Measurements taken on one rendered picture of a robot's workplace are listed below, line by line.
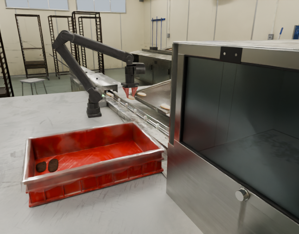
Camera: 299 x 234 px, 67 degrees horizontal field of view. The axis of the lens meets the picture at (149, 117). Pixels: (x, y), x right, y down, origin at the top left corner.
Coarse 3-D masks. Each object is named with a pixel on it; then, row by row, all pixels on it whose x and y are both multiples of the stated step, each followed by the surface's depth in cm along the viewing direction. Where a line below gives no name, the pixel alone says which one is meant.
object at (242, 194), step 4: (240, 188) 45; (244, 188) 44; (236, 192) 45; (240, 192) 44; (244, 192) 44; (236, 196) 45; (240, 196) 44; (244, 196) 44; (248, 196) 44; (240, 200) 44
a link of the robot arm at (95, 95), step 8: (56, 40) 127; (64, 40) 127; (56, 48) 128; (64, 48) 130; (64, 56) 131; (72, 56) 133; (72, 64) 133; (80, 72) 136; (80, 80) 137; (88, 80) 138; (88, 88) 139; (96, 96) 140
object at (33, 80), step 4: (20, 80) 436; (24, 80) 437; (28, 80) 438; (32, 80) 438; (36, 80) 437; (40, 80) 440; (44, 80) 447; (44, 84) 451; (36, 88) 469; (32, 92) 430; (36, 92) 472
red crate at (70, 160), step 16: (112, 144) 107; (128, 144) 107; (48, 160) 94; (64, 160) 94; (80, 160) 94; (96, 160) 94; (96, 176) 75; (112, 176) 78; (128, 176) 80; (144, 176) 84; (32, 192) 68; (48, 192) 70; (64, 192) 72; (80, 192) 74
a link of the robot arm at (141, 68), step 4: (128, 56) 135; (128, 60) 136; (132, 60) 136; (128, 64) 137; (132, 64) 137; (136, 64) 139; (140, 64) 140; (144, 64) 140; (136, 68) 140; (140, 68) 140; (144, 68) 140; (136, 72) 141; (140, 72) 141; (144, 72) 141
